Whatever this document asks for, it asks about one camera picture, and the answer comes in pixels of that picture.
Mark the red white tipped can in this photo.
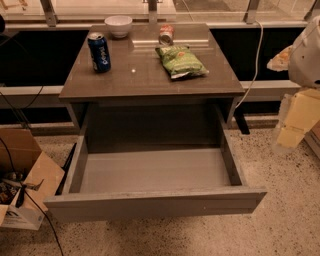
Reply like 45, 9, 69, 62
159, 24, 174, 46

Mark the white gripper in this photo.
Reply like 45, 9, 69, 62
267, 16, 320, 154

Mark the green chip bag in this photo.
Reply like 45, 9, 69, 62
155, 46, 209, 80

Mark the cardboard box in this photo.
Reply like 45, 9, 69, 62
0, 129, 64, 230

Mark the white cable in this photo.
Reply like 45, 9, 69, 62
234, 19, 264, 110

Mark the grey drawer cabinet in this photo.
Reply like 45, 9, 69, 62
60, 24, 244, 152

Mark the blue Pepsi can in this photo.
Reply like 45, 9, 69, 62
87, 32, 111, 73

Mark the grey top drawer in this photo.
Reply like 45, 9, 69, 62
43, 106, 268, 224

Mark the white bowl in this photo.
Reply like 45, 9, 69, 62
104, 15, 133, 38

